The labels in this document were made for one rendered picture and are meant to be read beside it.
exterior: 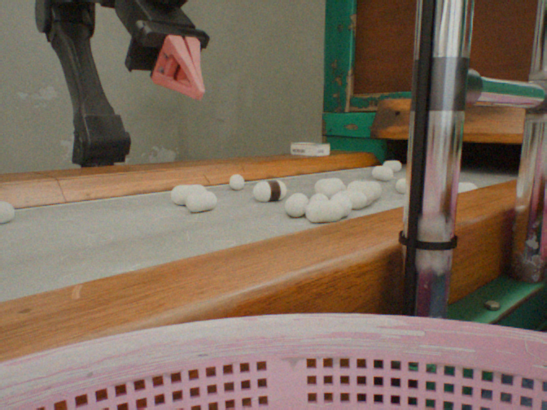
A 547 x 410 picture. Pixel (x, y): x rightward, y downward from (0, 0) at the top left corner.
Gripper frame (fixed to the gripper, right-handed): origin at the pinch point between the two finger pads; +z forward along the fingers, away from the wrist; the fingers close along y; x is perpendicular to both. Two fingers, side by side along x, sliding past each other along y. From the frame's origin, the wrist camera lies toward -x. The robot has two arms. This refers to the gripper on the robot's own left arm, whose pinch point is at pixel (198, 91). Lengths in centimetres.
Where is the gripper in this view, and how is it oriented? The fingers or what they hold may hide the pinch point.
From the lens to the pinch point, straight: 57.7
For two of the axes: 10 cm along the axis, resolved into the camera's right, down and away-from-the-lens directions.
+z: 5.2, 7.4, -4.3
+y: 7.4, -1.3, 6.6
